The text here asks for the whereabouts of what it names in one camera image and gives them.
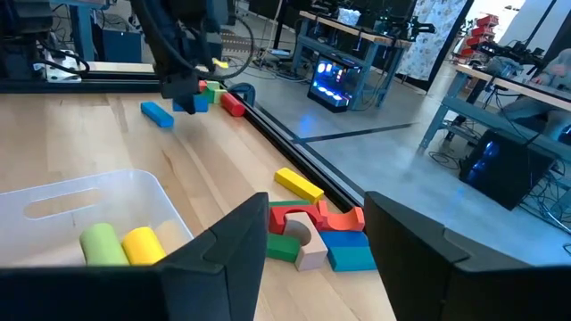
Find person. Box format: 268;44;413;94
499;47;571;144

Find blue cabinet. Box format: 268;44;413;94
101;28;145;64

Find clear plastic bin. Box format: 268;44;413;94
0;168;196;268

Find light green rectangular block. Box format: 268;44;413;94
205;80;228;105

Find grey-legged wooden workbench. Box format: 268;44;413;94
418;63;571;173

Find orange wooden arch block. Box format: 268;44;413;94
317;200;367;234

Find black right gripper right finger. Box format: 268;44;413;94
363;191;571;321

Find yellow wooden cylinder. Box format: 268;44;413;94
120;226;168;267

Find natural wooden cylinder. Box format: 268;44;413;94
153;219;191;256

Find teal rectangular wooden block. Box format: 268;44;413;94
326;245;378;274

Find blue-legged wooden workbench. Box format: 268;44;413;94
292;9;414;111

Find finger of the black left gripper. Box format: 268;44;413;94
177;91;201;116

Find patterned curtain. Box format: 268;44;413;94
395;0;468;82

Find black table clamp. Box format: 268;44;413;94
228;81;257;109

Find red storage bins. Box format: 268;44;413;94
460;12;501;58

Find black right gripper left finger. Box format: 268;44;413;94
0;191;271;321

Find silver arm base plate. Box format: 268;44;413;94
43;49;84;85

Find red wooden arch block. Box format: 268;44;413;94
268;203;330;236

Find blue rectangular wooden block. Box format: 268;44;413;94
318;230;372;250
140;101;176;129
172;95;211;114

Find light green wooden cylinder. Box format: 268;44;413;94
79;222;131;268

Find black computer tower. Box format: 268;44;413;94
458;128;556;211

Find yellow rectangular wooden block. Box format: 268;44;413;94
273;166;326;205

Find computer tower with blue lights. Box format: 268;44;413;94
307;55;363;113

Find natural wooden arch block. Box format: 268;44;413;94
282;210;329;273

